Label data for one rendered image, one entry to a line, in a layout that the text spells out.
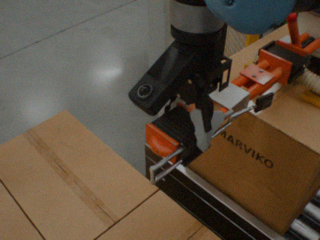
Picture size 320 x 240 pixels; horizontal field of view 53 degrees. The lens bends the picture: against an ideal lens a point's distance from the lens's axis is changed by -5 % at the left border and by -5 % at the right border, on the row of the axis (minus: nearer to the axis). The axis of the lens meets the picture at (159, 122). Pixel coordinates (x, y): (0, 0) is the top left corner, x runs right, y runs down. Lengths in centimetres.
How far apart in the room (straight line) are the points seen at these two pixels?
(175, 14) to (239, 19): 15
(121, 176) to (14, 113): 142
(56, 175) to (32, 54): 200
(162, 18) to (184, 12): 154
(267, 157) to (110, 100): 167
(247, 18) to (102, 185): 96
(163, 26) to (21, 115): 117
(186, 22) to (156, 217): 78
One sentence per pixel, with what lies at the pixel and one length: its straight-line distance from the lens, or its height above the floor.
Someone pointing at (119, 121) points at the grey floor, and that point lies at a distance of 222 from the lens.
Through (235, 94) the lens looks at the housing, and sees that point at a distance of 66.
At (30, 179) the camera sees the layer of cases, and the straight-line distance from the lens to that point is 127.
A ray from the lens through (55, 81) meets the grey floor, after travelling 270.
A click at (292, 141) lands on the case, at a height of 94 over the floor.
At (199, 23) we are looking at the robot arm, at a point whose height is 130.
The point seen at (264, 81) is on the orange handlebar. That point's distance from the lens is 71.
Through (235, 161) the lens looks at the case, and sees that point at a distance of 98.
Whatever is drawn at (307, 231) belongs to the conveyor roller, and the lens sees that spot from 116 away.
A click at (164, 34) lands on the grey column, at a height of 56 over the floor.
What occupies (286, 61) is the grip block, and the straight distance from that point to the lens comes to 77.
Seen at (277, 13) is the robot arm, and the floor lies 136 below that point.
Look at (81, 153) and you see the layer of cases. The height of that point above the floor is 54.
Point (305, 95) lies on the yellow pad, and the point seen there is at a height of 97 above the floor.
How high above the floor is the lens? 148
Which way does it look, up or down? 42 degrees down
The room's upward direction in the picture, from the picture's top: straight up
